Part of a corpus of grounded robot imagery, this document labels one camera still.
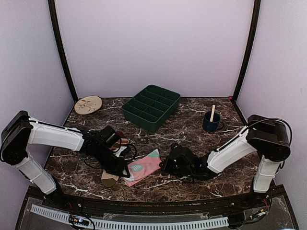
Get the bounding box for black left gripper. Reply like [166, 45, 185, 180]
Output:
[94, 145, 130, 178]

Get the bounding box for pink patterned sock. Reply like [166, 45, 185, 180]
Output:
[124, 149, 162, 187]

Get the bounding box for green compartment tray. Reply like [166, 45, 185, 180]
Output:
[122, 85, 181, 132]

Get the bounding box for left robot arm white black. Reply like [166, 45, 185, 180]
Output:
[0, 111, 130, 209]

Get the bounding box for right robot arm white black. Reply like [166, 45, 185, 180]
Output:
[159, 115, 293, 208]

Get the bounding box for beige striped sock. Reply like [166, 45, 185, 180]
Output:
[101, 131, 129, 188]

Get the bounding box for round beige floral coaster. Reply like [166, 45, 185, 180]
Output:
[74, 96, 102, 115]

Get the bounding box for dark blue mug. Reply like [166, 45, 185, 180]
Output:
[202, 111, 224, 133]

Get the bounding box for wooden stick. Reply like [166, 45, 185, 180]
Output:
[210, 105, 215, 123]

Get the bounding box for small circuit board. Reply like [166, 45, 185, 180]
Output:
[69, 215, 90, 226]

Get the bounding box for black front rail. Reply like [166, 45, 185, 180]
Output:
[56, 193, 252, 215]

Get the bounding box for white slotted cable duct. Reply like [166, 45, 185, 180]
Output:
[30, 204, 229, 230]

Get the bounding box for left black frame post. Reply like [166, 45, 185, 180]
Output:
[47, 0, 79, 102]

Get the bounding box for black frame post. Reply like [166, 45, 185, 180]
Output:
[47, 0, 79, 102]
[232, 0, 261, 104]

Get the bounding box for right black frame post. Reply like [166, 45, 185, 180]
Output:
[232, 0, 261, 104]

